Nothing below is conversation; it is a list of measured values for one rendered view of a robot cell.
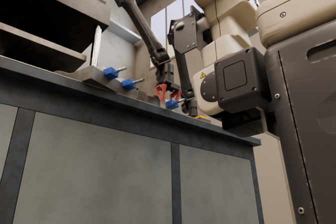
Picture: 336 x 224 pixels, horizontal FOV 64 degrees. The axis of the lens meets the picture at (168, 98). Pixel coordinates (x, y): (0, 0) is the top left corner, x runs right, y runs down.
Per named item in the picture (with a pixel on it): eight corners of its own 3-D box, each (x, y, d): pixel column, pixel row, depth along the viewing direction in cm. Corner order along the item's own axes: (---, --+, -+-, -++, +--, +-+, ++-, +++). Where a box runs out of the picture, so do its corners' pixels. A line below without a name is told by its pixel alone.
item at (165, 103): (188, 106, 117) (187, 95, 119) (180, 103, 114) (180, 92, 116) (168, 114, 126) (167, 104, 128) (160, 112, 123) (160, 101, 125)
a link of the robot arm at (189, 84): (171, 32, 161) (184, 30, 167) (165, 34, 166) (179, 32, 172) (185, 101, 168) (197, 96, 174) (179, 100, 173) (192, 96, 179)
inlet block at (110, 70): (130, 77, 98) (131, 64, 101) (121, 71, 94) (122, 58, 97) (104, 86, 104) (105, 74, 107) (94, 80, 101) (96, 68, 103)
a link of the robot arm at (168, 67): (164, 60, 129) (175, 62, 131) (159, 67, 135) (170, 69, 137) (164, 72, 126) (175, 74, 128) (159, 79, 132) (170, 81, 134)
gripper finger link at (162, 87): (153, 102, 122) (153, 84, 126) (164, 106, 127) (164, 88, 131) (163, 98, 118) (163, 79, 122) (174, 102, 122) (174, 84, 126)
